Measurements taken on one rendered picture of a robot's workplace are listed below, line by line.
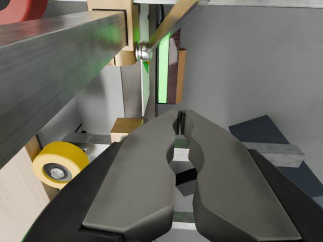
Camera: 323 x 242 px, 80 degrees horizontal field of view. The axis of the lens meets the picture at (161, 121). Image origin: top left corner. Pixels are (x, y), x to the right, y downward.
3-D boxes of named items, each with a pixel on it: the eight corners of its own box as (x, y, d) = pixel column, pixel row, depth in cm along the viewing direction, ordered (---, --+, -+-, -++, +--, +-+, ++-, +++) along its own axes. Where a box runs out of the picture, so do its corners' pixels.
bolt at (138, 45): (157, 56, 39) (151, 39, 25) (157, 69, 39) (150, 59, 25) (148, 55, 39) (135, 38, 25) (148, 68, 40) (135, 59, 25)
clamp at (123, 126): (146, 118, 36) (142, 134, 32) (147, 169, 43) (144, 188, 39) (114, 116, 36) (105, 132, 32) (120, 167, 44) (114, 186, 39)
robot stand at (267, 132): (267, 114, 125) (329, 193, 74) (272, 142, 137) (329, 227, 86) (228, 126, 132) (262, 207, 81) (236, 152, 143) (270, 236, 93)
